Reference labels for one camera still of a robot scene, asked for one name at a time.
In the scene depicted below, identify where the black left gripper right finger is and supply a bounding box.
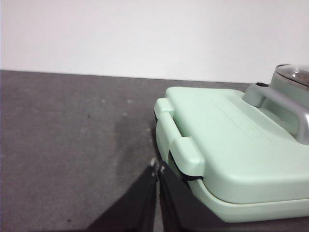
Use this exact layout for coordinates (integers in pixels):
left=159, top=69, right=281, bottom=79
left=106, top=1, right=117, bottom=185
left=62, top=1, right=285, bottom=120
left=158, top=161, right=232, bottom=232

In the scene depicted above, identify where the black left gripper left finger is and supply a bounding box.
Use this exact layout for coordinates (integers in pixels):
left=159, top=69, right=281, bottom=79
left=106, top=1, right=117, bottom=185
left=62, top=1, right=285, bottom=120
left=85, top=164, right=158, bottom=232

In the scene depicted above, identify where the glass pot lid green knob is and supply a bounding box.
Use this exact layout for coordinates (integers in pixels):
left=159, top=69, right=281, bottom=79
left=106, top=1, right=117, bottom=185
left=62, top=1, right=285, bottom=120
left=275, top=64, right=309, bottom=87

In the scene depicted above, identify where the mint green breakfast machine base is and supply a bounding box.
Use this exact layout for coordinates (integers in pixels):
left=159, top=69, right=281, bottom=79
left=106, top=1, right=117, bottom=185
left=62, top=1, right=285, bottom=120
left=154, top=113, right=309, bottom=223

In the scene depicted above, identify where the mint green pot with handle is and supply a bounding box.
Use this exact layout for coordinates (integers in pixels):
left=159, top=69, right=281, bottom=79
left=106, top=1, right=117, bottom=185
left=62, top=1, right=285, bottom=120
left=262, top=70, right=309, bottom=136

